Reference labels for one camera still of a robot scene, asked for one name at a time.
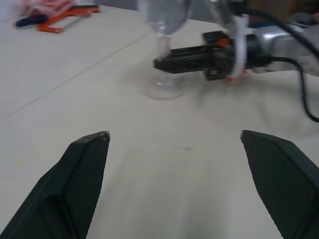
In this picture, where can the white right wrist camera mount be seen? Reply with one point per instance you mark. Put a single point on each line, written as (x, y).
(240, 44)

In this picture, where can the clear wine glass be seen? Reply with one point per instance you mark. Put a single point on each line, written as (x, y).
(164, 17)

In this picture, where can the orange hacksaw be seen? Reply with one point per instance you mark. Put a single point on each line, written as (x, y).
(62, 18)

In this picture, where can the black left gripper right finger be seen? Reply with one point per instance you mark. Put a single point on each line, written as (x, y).
(284, 184)

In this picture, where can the pink towel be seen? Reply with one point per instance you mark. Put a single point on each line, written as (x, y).
(42, 5)

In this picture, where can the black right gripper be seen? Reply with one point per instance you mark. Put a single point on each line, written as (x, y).
(221, 59)

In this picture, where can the dark blue scissors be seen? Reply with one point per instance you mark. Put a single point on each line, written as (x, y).
(30, 21)

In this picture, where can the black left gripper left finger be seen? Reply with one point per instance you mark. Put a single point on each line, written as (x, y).
(62, 184)

